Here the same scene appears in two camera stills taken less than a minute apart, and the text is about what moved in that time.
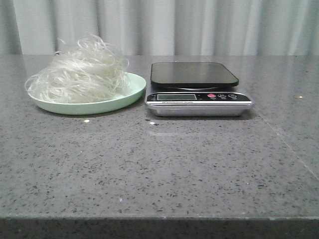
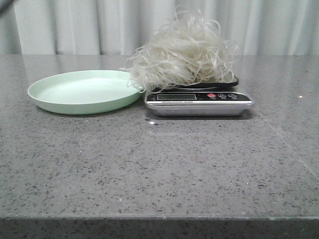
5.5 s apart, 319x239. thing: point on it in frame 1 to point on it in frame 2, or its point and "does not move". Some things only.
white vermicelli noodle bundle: x=90 y=70 to x=188 y=50
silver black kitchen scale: x=194 y=89 does not move
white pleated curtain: x=163 y=28 does not move
